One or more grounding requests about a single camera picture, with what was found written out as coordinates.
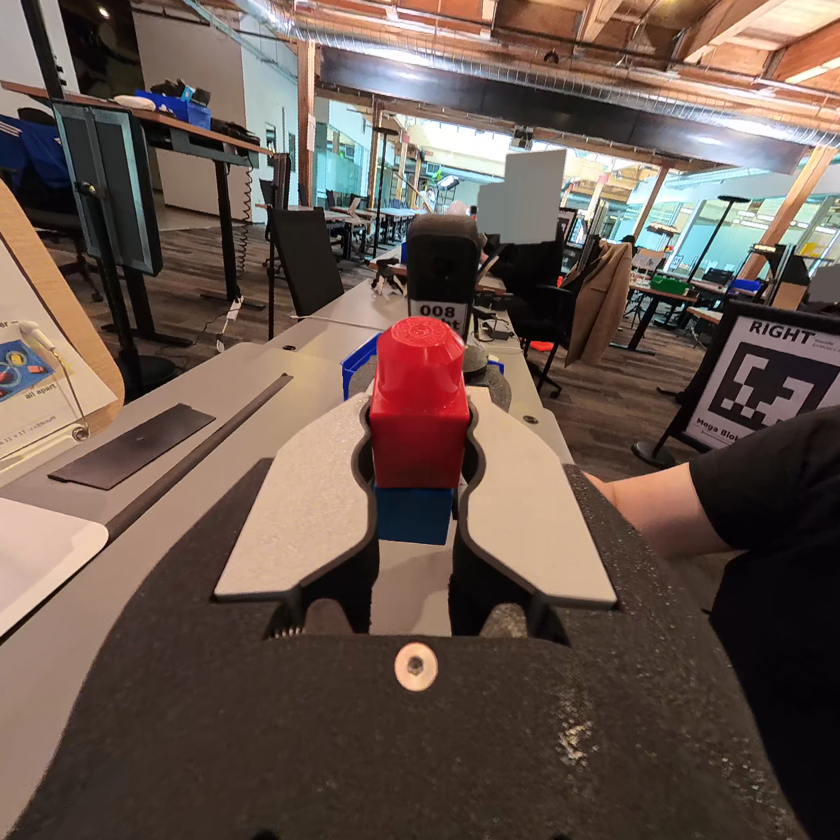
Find blue jacket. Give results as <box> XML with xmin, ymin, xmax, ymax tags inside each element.
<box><xmin>0</xmin><ymin>115</ymin><xmax>72</xmax><ymax>191</ymax></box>

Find red mega block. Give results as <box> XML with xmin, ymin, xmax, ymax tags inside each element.
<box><xmin>369</xmin><ymin>317</ymin><xmax>471</xmax><ymax>490</ymax></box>

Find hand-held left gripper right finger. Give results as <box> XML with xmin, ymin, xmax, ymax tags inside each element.
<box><xmin>458</xmin><ymin>392</ymin><xmax>619</xmax><ymax>621</ymax></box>

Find coiled black cable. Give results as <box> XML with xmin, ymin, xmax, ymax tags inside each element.
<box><xmin>235</xmin><ymin>164</ymin><xmax>256</xmax><ymax>277</ymax></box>

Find brown coat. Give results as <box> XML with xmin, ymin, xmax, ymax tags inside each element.
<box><xmin>566</xmin><ymin>241</ymin><xmax>633</xmax><ymax>367</ymax></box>

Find printed instruction sheet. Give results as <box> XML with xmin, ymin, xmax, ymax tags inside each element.
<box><xmin>0</xmin><ymin>243</ymin><xmax>119</xmax><ymax>460</ymax></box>

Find blue plastic bin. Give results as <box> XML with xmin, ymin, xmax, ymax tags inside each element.
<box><xmin>134</xmin><ymin>88</ymin><xmax>212</xmax><ymax>130</ymax></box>
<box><xmin>341</xmin><ymin>331</ymin><xmax>505</xmax><ymax>401</ymax></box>

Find blue mega block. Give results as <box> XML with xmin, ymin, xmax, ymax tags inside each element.
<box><xmin>374</xmin><ymin>486</ymin><xmax>455</xmax><ymax>546</ymax></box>

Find black office chair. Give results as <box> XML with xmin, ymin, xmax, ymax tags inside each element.
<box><xmin>515</xmin><ymin>282</ymin><xmax>577</xmax><ymax>399</ymax></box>

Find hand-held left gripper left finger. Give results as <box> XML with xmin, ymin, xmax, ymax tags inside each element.
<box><xmin>214</xmin><ymin>394</ymin><xmax>380</xmax><ymax>618</ymax></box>

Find wooden standing desk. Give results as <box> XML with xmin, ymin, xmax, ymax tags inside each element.
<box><xmin>0</xmin><ymin>79</ymin><xmax>273</xmax><ymax>309</ymax></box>

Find wooden display board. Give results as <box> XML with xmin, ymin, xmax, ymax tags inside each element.
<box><xmin>0</xmin><ymin>180</ymin><xmax>126</xmax><ymax>435</ymax></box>

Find person's right forearm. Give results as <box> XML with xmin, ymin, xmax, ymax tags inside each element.
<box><xmin>584</xmin><ymin>462</ymin><xmax>729</xmax><ymax>560</ymax></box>

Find black floor lamp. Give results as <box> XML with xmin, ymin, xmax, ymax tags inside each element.
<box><xmin>682</xmin><ymin>195</ymin><xmax>750</xmax><ymax>284</ymax></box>

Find person's black shirt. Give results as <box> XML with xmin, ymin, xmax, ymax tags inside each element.
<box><xmin>689</xmin><ymin>407</ymin><xmax>840</xmax><ymax>840</ymax></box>

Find black rectangular pad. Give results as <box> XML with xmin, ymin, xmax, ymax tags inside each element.
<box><xmin>49</xmin><ymin>403</ymin><xmax>216</xmax><ymax>490</ymax></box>

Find black white pattern sign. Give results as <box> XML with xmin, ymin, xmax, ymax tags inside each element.
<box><xmin>633</xmin><ymin>301</ymin><xmax>840</xmax><ymax>468</ymax></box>

